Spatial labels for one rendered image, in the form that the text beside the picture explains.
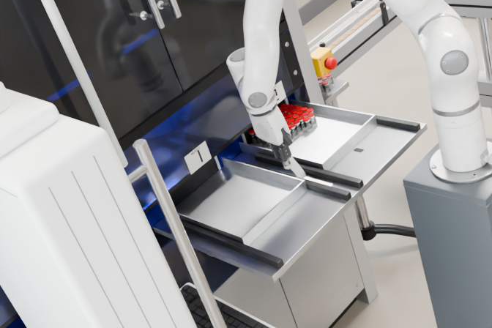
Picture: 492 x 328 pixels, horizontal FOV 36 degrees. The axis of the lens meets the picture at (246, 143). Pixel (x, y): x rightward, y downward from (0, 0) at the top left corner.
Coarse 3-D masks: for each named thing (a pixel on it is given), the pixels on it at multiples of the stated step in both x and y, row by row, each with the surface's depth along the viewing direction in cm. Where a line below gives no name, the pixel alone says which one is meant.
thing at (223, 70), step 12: (216, 72) 213; (204, 84) 211; (300, 84) 239; (180, 96) 206; (192, 96) 209; (168, 108) 204; (156, 120) 201; (132, 132) 197; (144, 132) 199; (240, 132) 224; (120, 144) 195; (132, 144) 197; (228, 144) 222; (180, 180) 211; (168, 192) 209
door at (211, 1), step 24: (192, 0) 204; (216, 0) 210; (240, 0) 216; (168, 24) 200; (192, 24) 205; (216, 24) 211; (240, 24) 218; (168, 48) 201; (192, 48) 207; (216, 48) 213; (192, 72) 208
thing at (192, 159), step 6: (204, 144) 215; (204, 150) 215; (186, 156) 211; (192, 156) 212; (198, 156) 214; (204, 156) 216; (210, 156) 217; (186, 162) 211; (192, 162) 213; (198, 162) 214; (204, 162) 216; (192, 168) 213
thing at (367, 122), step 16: (320, 112) 242; (336, 112) 237; (352, 112) 231; (320, 128) 235; (336, 128) 232; (352, 128) 229; (368, 128) 224; (240, 144) 236; (256, 144) 238; (304, 144) 230; (320, 144) 227; (336, 144) 224; (352, 144) 220; (304, 160) 217; (320, 160) 220; (336, 160) 216
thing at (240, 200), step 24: (240, 168) 227; (216, 192) 222; (240, 192) 218; (264, 192) 215; (288, 192) 211; (192, 216) 215; (216, 216) 212; (240, 216) 208; (264, 216) 200; (240, 240) 196
